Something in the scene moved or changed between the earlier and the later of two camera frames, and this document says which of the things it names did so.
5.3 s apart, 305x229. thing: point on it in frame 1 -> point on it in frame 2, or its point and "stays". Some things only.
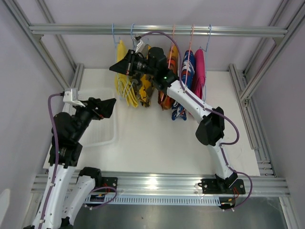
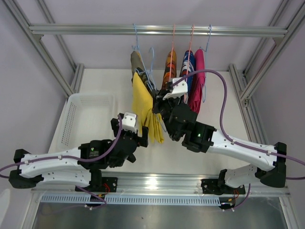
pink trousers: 199,74 stays
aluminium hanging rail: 135,30 stays
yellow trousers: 123,83 -> 142,101
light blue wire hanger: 124,84 -> 154,88
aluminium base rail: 188,183 stays
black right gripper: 122,66 -> 158,101
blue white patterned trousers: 188,74 stays
